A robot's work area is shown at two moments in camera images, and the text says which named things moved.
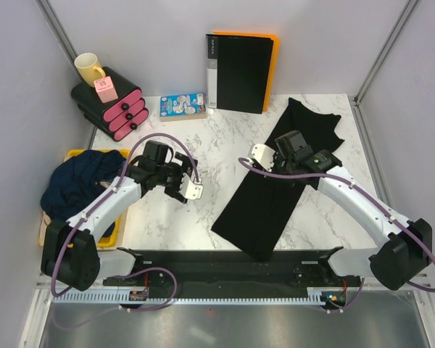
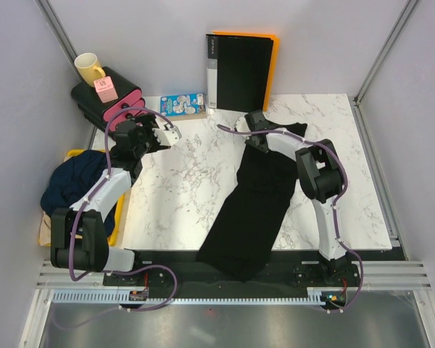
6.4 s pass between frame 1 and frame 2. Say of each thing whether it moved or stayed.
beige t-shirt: stayed
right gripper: moved
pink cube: stayed
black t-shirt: moved
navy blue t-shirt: stayed
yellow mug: stayed
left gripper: moved
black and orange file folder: stayed
